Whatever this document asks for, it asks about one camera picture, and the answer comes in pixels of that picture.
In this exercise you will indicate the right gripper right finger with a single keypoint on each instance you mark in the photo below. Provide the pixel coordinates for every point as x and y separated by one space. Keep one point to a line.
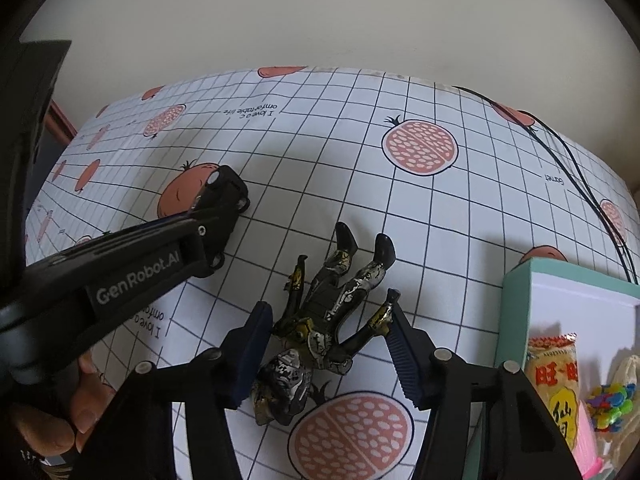
518 438

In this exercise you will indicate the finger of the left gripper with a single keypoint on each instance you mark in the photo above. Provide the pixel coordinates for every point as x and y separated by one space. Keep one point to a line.
132 245

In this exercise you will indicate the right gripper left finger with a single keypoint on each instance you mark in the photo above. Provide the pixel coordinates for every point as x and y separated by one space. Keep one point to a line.
133 438

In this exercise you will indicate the rice cracker snack packet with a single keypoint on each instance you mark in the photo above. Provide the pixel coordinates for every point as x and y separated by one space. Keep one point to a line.
552 368

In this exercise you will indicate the pink hair roller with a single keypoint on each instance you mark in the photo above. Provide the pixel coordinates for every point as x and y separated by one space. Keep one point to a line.
585 451

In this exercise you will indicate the colourful bead toy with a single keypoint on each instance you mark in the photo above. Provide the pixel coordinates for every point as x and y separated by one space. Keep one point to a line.
607 405

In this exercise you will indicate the cream lace cloth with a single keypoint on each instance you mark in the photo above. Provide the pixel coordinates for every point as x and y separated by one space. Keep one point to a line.
616 444

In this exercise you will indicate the black gold action figure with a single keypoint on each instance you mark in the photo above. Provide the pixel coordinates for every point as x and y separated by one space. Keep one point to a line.
309 327

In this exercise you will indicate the small black toy car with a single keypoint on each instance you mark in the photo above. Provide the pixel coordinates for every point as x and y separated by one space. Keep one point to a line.
225 194

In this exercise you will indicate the person's left hand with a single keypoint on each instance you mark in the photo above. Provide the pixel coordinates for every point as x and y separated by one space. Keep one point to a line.
50 436

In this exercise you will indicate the white tray with teal rim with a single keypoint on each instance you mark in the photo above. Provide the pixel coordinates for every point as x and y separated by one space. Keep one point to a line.
545 297

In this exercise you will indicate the grid pomegranate tablecloth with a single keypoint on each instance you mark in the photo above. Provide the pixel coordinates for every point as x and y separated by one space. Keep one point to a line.
466 189

